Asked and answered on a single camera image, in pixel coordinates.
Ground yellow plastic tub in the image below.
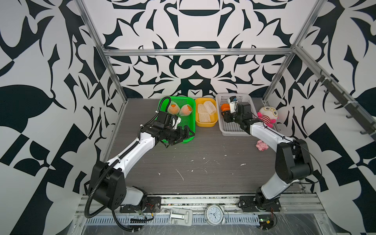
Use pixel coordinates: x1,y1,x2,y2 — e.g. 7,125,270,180
195,98,218,127

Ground small circuit board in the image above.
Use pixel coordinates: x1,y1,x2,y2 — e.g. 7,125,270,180
258,214,276,231

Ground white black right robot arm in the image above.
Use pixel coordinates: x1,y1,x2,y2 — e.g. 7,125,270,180
220,97,314,211

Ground white rectangular device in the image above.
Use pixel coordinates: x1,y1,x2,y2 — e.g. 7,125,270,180
169,208,193,226

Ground netted orange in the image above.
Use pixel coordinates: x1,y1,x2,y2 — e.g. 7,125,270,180
179,104,193,117
221,103,231,113
167,101,180,115

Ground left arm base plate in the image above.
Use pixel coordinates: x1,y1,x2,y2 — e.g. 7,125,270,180
120,196,162,213

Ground small pink pig toy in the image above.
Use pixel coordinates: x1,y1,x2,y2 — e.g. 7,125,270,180
256,140,269,151

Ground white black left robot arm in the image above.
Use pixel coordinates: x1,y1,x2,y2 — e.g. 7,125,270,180
84,97,195,232

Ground white foam net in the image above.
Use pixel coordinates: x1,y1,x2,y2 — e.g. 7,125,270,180
203,100,216,115
197,103,208,114
199,113,211,123

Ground white analog clock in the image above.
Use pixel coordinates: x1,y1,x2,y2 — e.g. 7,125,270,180
204,205,225,226

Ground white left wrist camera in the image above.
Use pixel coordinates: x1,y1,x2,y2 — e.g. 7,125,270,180
171,115,181,129

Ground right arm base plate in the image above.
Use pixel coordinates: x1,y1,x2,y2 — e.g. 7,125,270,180
237,194,281,212

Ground white perforated plastic basket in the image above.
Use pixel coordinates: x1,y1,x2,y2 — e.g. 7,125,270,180
215,93,257,137

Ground pink white plush doll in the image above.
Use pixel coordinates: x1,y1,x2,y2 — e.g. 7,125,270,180
257,106,279,128

